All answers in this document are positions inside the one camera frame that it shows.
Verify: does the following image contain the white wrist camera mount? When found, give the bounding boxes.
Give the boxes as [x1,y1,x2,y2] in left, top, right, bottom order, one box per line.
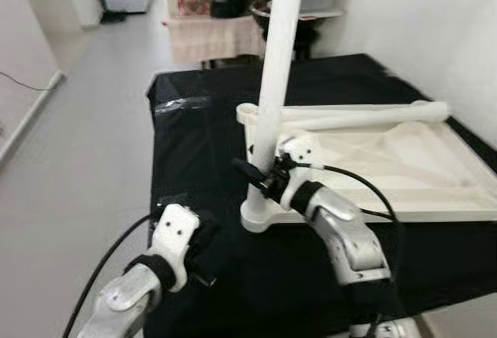
[278,136,321,208]
[150,204,201,292]

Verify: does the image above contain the white plastic children table top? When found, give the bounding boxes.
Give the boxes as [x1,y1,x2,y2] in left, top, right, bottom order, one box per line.
[237,102,497,235]

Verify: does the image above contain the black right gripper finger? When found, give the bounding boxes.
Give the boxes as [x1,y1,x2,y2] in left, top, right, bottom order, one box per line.
[231,158,273,186]

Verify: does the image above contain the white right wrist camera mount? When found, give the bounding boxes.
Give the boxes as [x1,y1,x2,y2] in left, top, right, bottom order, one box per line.
[278,136,321,208]

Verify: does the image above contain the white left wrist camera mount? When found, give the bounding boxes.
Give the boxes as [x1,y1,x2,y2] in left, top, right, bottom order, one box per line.
[150,204,201,292]

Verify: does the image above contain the black round stool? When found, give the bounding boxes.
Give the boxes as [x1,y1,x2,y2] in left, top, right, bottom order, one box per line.
[289,24,321,61]

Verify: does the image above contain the long thin black cable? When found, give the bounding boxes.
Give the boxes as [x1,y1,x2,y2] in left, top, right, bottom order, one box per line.
[0,70,49,92]

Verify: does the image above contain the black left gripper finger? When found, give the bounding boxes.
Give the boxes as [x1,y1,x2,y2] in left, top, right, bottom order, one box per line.
[194,209,221,248]

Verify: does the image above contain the beige cloth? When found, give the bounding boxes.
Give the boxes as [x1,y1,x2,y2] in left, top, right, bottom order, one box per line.
[165,15,269,65]

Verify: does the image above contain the black tablecloth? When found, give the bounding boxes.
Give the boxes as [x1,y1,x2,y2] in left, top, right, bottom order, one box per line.
[144,53,497,338]

